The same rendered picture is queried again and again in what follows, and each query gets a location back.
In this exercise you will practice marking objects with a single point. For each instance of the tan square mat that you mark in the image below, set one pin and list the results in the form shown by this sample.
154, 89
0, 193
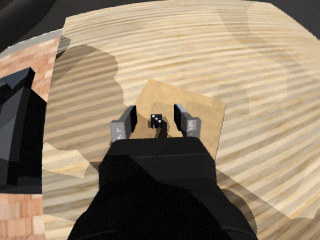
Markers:
159, 98

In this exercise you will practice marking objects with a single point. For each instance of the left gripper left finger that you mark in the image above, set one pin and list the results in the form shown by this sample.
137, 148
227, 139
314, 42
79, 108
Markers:
125, 125

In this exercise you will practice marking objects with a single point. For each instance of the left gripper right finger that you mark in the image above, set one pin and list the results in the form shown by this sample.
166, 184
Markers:
188, 125

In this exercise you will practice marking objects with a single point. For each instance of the black die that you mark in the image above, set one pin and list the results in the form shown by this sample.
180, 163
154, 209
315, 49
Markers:
156, 121

